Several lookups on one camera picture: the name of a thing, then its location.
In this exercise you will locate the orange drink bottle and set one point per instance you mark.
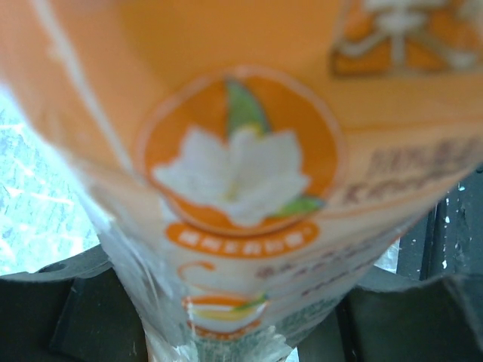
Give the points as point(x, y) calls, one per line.
point(246, 162)

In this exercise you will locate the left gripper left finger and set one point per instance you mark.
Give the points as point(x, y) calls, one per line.
point(72, 310)

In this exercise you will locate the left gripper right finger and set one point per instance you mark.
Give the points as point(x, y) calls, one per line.
point(388, 317)

